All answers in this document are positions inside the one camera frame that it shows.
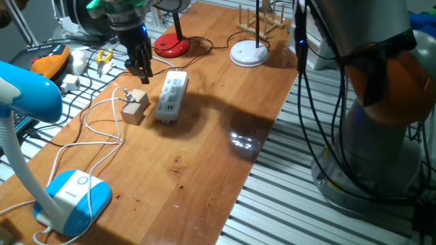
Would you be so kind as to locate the orange black teach pendant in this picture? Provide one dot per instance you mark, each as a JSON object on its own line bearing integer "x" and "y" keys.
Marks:
{"x": 47, "y": 63}

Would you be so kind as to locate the white oval plastic object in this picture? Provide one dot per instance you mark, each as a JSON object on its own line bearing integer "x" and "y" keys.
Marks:
{"x": 79, "y": 61}

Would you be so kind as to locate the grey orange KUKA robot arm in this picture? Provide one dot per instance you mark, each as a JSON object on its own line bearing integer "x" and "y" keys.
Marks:
{"x": 374, "y": 146}

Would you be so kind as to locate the blue plastic bag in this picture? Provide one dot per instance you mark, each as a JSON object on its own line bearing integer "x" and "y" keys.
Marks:
{"x": 422, "y": 24}

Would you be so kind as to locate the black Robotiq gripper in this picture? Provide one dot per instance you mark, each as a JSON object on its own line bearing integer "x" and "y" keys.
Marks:
{"x": 136, "y": 42}

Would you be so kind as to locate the light wooden block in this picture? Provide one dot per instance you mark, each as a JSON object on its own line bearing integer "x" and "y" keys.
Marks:
{"x": 132, "y": 114}
{"x": 141, "y": 97}

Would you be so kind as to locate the white power adapter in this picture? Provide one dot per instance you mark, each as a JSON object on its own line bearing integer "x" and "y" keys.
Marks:
{"x": 69, "y": 83}

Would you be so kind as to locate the wooden peg rack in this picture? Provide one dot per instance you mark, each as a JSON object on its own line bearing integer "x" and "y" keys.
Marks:
{"x": 264, "y": 25}

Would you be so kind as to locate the aluminium frame post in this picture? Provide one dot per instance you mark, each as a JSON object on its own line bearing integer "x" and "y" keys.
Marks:
{"x": 22, "y": 22}

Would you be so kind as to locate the green wrist adapter flange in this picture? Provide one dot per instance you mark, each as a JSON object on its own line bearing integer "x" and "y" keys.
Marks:
{"x": 102, "y": 5}

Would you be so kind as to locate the blue white desk lamp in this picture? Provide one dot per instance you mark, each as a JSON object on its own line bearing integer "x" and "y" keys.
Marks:
{"x": 73, "y": 200}

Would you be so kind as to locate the white power strip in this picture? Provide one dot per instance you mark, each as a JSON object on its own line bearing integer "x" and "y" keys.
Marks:
{"x": 171, "y": 95}

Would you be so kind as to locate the white plastic drawer cabinet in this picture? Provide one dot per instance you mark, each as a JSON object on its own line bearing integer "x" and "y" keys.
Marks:
{"x": 322, "y": 54}

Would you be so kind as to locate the white round lamp base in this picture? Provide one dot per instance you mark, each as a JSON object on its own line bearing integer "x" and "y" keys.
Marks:
{"x": 248, "y": 54}

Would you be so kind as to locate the forearm in brown sleeve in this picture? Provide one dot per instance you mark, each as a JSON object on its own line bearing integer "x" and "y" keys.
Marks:
{"x": 10, "y": 10}

